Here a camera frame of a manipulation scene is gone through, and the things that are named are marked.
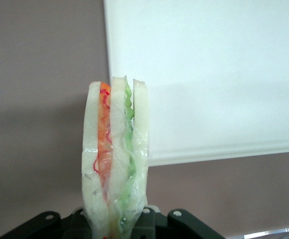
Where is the triangle sandwich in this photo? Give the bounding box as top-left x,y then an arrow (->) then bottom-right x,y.
80,75 -> 152,239

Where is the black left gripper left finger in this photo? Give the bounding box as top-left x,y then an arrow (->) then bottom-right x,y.
0,208 -> 93,239

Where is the beige rectangular tray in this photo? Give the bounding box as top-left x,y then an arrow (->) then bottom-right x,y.
102,0 -> 289,167

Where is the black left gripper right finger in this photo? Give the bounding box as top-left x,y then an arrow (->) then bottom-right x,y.
131,205 -> 226,239

